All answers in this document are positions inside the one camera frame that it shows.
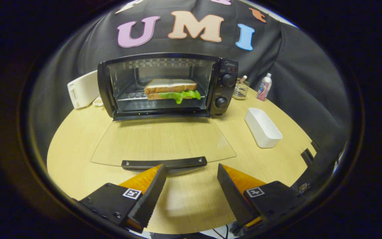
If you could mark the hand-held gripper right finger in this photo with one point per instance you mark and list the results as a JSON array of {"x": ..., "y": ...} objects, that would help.
[{"x": 232, "y": 196}]

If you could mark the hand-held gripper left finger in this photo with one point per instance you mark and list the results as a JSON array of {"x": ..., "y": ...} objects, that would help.
[{"x": 149, "y": 196}]

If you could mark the black toaster oven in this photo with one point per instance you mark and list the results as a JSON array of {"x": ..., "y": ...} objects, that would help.
[{"x": 225, "y": 94}]

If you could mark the toast and lettuce sandwich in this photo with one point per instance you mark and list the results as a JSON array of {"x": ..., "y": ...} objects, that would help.
[{"x": 171, "y": 87}]

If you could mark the white toaster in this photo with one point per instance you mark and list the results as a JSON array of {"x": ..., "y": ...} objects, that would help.
[{"x": 83, "y": 88}]

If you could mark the white rectangular tray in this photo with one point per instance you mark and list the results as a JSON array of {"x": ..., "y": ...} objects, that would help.
[{"x": 262, "y": 127}]

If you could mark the white bottle with red label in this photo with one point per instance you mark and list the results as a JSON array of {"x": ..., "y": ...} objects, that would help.
[{"x": 264, "y": 88}]

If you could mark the black backdrop cloth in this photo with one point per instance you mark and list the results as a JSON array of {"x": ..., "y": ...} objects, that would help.
[{"x": 293, "y": 66}]

